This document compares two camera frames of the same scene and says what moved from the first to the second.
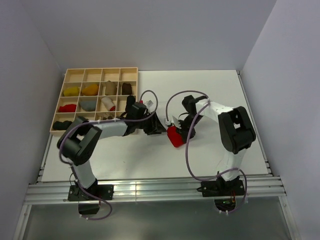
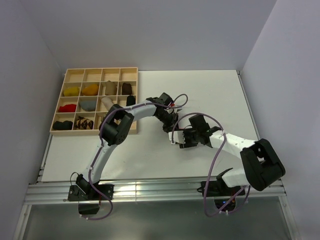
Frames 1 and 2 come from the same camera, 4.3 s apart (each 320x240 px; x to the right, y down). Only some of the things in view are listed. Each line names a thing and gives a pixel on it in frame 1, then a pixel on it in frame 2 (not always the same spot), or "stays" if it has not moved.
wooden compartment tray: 94,93 stays
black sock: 130,100 stays
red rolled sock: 70,108 stays
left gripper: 156,127 → 170,126
